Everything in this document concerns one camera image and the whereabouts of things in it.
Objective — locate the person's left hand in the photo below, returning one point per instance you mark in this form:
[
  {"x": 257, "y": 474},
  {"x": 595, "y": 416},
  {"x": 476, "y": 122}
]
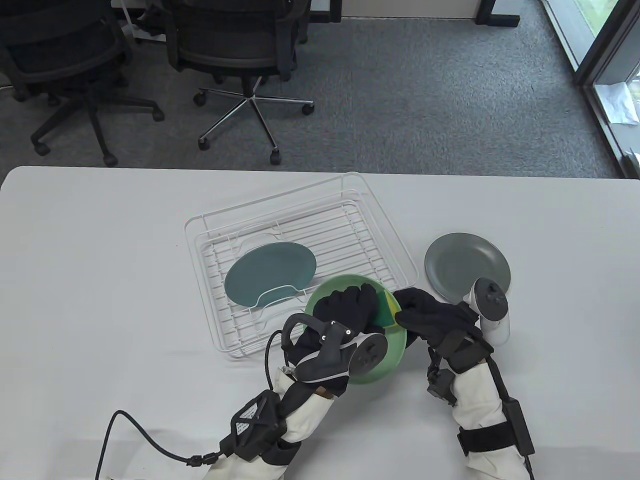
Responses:
[{"x": 350, "y": 307}]

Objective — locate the person's right hand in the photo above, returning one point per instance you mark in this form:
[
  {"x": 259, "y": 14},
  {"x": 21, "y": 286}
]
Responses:
[{"x": 435, "y": 320}]

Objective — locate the yellow green sponge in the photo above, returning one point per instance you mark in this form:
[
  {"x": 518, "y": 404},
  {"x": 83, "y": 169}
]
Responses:
[{"x": 387, "y": 310}]

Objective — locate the light green plate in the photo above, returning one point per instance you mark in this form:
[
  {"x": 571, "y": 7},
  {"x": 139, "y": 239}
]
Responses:
[{"x": 392, "y": 350}]

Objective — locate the grey plate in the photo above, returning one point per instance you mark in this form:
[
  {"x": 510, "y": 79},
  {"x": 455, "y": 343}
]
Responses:
[{"x": 460, "y": 260}]

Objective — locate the teal plate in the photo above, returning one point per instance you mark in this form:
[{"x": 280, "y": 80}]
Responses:
[{"x": 270, "y": 270}]

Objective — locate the person's right forearm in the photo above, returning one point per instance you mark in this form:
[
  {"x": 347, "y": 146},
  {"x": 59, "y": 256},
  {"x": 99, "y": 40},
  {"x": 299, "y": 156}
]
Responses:
[{"x": 480, "y": 400}]

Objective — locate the black forearm battery box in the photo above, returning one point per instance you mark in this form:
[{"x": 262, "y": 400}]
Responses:
[
  {"x": 255, "y": 425},
  {"x": 517, "y": 425}
]

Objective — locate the person's left forearm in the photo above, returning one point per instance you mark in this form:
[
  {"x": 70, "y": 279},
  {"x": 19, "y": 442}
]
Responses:
[{"x": 310, "y": 415}]

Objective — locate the grey white hand controller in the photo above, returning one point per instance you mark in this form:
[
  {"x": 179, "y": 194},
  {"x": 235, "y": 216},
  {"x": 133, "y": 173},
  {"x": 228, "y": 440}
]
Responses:
[
  {"x": 367, "y": 355},
  {"x": 492, "y": 300}
]

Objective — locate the white paper sheet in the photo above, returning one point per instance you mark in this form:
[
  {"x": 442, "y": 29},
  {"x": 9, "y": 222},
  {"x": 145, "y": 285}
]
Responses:
[{"x": 617, "y": 102}]

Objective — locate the black office chair chrome base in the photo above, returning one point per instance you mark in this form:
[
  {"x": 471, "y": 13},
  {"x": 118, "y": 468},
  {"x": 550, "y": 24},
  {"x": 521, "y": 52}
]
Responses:
[{"x": 230, "y": 45}]

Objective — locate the black desk foot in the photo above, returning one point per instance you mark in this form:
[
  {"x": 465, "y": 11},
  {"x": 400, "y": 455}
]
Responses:
[
  {"x": 330, "y": 12},
  {"x": 500, "y": 20}
]

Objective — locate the black office chair left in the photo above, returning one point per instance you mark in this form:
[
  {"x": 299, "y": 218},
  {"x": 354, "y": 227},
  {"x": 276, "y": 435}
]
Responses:
[{"x": 65, "y": 55}]

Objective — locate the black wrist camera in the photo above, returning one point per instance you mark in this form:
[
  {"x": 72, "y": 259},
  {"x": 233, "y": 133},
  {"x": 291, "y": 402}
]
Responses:
[{"x": 441, "y": 387}]

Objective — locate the black window frame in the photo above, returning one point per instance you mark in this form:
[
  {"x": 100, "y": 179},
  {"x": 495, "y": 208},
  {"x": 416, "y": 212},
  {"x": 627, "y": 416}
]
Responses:
[{"x": 603, "y": 50}]

